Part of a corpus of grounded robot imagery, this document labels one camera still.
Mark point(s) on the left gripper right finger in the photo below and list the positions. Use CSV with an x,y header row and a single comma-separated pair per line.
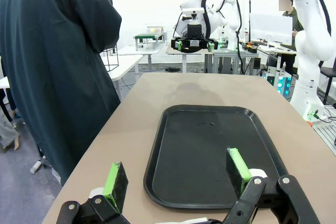
x,y
237,171

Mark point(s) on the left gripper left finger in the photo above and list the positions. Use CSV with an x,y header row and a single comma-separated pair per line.
x,y
115,187

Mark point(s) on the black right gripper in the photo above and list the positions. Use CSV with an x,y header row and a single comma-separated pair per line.
x,y
194,31

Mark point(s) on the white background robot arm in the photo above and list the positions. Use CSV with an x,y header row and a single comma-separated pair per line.
x,y
232,32

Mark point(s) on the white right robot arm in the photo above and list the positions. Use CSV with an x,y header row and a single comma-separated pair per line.
x,y
309,45

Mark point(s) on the grey table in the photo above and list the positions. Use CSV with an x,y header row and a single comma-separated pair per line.
x,y
194,54

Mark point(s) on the black plastic tray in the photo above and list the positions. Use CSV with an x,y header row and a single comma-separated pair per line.
x,y
199,155

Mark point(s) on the small green conveyor belt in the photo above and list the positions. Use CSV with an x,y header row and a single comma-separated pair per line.
x,y
148,35

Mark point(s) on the white desk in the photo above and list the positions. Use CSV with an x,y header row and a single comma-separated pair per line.
x,y
141,49
126,62

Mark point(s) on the red emergency stop box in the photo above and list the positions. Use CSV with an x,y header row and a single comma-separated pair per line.
x,y
252,48

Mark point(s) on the white computer monitor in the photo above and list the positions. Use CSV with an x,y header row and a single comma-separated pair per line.
x,y
270,28

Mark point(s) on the white bottle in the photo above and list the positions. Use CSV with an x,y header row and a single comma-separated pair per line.
x,y
35,167

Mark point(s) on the computer with teal lights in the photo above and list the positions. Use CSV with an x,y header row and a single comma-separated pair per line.
x,y
281,85

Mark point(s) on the seated person in green shirt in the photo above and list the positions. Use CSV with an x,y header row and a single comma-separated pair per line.
x,y
292,16

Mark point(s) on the figure in grey trousers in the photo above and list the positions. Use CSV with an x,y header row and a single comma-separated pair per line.
x,y
8,132

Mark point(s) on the person in dark coat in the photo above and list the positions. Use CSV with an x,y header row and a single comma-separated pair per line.
x,y
52,77

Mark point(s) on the black office chair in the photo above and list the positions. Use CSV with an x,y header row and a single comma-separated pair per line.
x,y
329,71

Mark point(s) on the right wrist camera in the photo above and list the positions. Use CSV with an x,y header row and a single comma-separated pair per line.
x,y
193,11

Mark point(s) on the aluminium frame table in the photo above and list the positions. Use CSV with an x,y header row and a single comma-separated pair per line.
x,y
228,53

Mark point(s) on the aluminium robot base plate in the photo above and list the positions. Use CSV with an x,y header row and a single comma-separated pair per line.
x,y
325,134

